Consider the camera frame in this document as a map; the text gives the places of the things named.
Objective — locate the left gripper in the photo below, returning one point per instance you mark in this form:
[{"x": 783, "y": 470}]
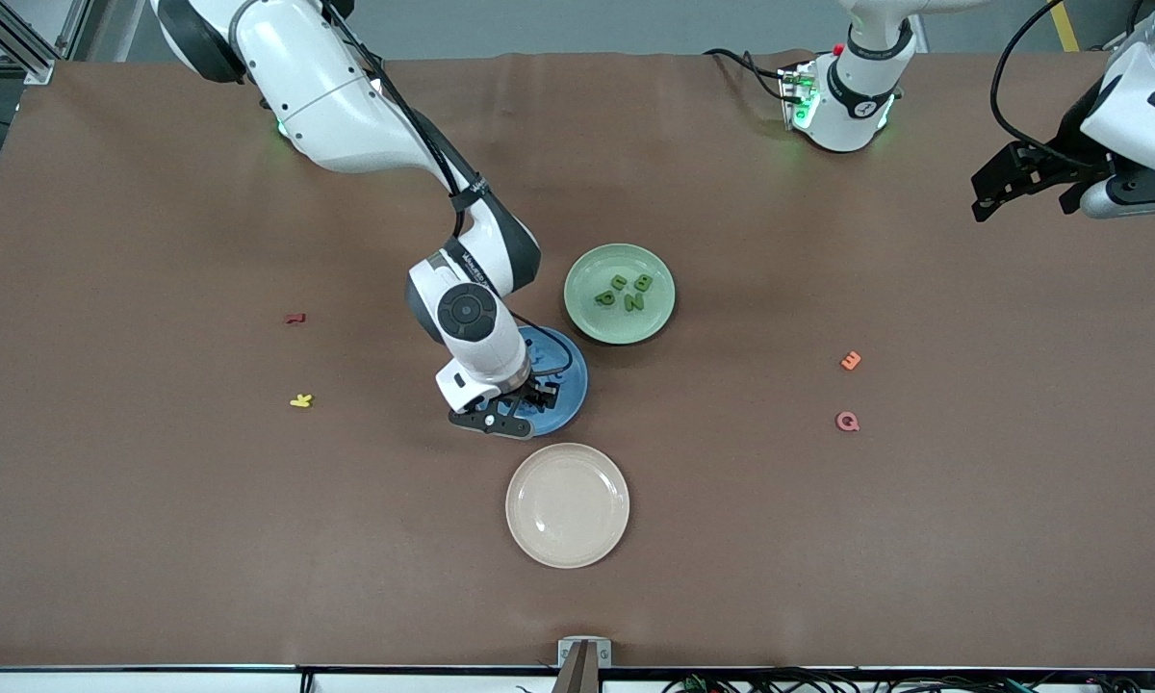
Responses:
[{"x": 1062, "y": 150}]

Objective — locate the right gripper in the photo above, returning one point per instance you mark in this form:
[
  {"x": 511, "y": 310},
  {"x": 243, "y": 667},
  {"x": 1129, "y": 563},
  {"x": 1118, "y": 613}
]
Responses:
[{"x": 537, "y": 391}]

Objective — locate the green foam letter N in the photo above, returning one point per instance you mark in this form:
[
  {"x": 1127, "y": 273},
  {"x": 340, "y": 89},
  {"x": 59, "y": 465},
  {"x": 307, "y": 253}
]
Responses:
[{"x": 633, "y": 302}]

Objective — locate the green foam letter B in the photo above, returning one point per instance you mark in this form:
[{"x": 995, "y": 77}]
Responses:
[{"x": 642, "y": 283}]

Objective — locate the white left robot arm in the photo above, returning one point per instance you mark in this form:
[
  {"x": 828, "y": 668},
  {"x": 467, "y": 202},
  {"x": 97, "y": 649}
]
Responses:
[{"x": 852, "y": 106}]

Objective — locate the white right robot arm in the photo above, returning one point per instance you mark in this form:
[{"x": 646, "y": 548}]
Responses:
[{"x": 327, "y": 96}]

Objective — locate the blue plate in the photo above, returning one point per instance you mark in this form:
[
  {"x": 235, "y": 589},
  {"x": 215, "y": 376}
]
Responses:
[{"x": 553, "y": 421}]

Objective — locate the green plate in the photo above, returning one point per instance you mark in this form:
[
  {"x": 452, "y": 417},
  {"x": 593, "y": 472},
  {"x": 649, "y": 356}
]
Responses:
[{"x": 620, "y": 322}]

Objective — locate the beige plate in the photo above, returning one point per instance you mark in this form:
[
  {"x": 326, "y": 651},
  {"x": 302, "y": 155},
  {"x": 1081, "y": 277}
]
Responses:
[{"x": 567, "y": 505}]

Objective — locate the orange foam letter E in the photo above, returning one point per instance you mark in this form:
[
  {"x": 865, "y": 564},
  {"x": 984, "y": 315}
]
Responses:
[{"x": 851, "y": 361}]

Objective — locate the pink foam letter Q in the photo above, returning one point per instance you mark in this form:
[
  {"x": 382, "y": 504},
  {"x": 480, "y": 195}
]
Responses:
[{"x": 841, "y": 422}]

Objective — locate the brown table cover mat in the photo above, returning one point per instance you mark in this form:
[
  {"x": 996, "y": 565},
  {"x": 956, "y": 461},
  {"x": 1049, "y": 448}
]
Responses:
[{"x": 250, "y": 539}]

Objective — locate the silver left arm base bracket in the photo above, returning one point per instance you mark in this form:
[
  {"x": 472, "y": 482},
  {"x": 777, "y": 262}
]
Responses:
[{"x": 797, "y": 96}]

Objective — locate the grey metal mount bracket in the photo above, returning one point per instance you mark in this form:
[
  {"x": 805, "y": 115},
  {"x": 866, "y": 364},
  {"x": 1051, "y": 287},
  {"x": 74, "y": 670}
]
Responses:
[{"x": 568, "y": 653}]

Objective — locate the white table edge rail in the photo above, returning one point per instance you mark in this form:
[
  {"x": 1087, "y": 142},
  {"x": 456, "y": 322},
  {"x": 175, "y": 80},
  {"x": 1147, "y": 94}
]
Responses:
[{"x": 154, "y": 684}]

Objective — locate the aluminium frame profile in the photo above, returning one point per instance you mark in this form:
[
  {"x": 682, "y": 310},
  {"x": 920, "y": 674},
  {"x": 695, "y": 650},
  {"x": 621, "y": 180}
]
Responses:
[{"x": 34, "y": 63}]

